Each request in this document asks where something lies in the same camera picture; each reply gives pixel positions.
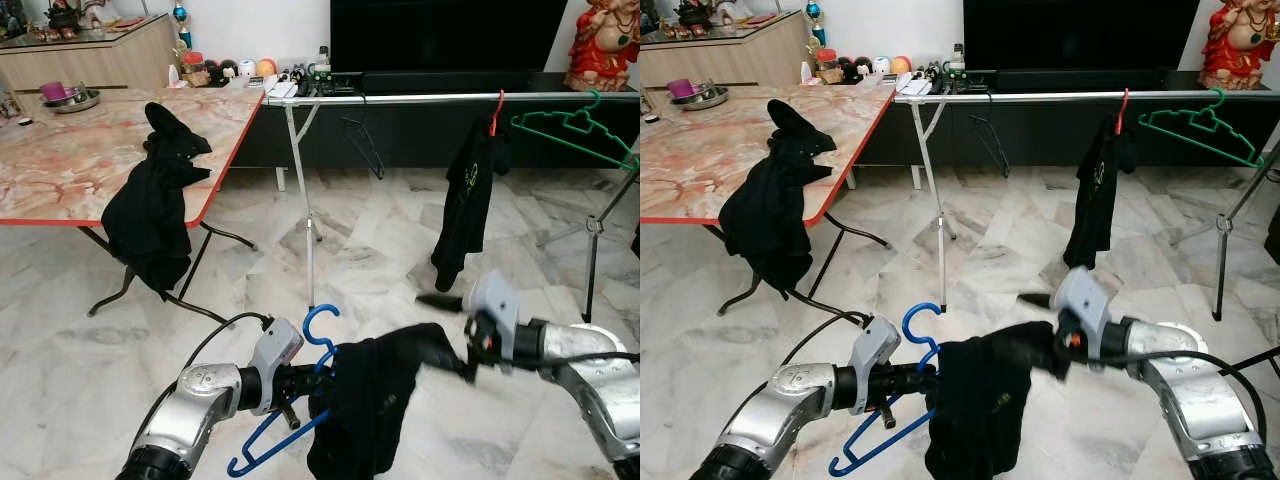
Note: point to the jar with red lid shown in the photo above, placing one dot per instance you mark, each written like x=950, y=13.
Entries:
x=828, y=70
x=194, y=72

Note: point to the flat red tray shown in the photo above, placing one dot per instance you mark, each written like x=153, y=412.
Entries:
x=759, y=18
x=125, y=22

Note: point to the steel bowl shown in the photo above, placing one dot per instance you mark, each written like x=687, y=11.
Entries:
x=712, y=100
x=82, y=103

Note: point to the black soundbar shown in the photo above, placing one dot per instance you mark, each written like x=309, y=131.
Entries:
x=1080, y=81
x=445, y=82

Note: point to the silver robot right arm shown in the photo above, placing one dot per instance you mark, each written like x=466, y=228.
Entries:
x=590, y=360
x=1190, y=380

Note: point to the purple cup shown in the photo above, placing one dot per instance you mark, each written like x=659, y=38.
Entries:
x=52, y=91
x=680, y=88

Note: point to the blue plastic hanger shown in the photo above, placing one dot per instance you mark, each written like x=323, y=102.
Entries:
x=920, y=306
x=320, y=307

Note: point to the small green toy figure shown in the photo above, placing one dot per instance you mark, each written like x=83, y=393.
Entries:
x=952, y=72
x=320, y=74

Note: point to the long black TV console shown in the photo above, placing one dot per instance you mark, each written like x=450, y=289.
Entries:
x=1050, y=135
x=420, y=135

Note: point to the black logo T-shirt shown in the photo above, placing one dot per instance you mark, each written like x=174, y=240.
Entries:
x=1095, y=200
x=150, y=220
x=465, y=200
x=370, y=420
x=770, y=220
x=980, y=420

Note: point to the light wooden sideboard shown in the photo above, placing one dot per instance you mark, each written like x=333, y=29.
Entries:
x=90, y=65
x=730, y=62

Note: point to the green plastic hanger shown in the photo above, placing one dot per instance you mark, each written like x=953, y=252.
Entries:
x=1200, y=122
x=575, y=122

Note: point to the gold trophy with blue ball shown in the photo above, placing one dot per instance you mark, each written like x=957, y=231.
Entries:
x=813, y=12
x=181, y=15

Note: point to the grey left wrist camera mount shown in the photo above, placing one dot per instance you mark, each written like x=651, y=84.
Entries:
x=875, y=345
x=278, y=350

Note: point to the silver metal clothes rack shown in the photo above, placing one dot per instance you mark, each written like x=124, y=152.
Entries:
x=420, y=97
x=1050, y=96

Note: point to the orange toy ball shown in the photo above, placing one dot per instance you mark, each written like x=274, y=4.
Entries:
x=901, y=66
x=266, y=68

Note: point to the pink white tissue pack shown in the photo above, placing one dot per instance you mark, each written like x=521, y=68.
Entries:
x=174, y=77
x=808, y=75

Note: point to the large black television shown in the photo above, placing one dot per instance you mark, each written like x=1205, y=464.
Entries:
x=1080, y=35
x=450, y=35

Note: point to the white toy ball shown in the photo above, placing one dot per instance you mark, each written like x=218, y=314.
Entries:
x=882, y=67
x=246, y=69

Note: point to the red Ganesha statue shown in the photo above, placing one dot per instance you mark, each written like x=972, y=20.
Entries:
x=600, y=50
x=1240, y=50

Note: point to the stack of white papers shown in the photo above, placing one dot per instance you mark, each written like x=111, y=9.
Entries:
x=282, y=88
x=915, y=86

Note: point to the dark metal ornament pot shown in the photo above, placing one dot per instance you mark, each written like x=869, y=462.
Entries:
x=63, y=15
x=693, y=14

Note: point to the red plastic hanger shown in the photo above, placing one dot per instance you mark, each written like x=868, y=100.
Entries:
x=1121, y=120
x=494, y=122

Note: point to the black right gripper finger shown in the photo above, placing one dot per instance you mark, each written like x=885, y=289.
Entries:
x=1040, y=300
x=440, y=302

